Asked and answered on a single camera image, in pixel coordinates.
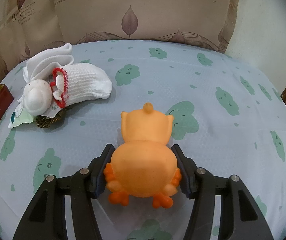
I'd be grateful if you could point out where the cloud pattern tablecloth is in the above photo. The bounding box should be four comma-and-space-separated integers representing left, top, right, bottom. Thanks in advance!
0, 40, 286, 239

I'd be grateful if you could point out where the leaf pattern beige curtain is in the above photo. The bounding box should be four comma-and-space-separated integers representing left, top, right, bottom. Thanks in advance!
0, 0, 238, 82

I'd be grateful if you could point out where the orange rubber animal toy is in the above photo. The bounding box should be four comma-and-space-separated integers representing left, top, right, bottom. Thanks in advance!
103, 102, 182, 209

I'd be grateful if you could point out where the white sock red trim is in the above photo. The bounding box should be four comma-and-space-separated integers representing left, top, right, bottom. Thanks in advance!
50, 63, 113, 108

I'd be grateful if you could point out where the white sock ball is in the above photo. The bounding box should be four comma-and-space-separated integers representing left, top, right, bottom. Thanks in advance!
23, 79, 52, 116

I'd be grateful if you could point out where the wet wipes pack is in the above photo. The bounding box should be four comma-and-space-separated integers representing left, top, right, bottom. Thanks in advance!
8, 96, 61, 129

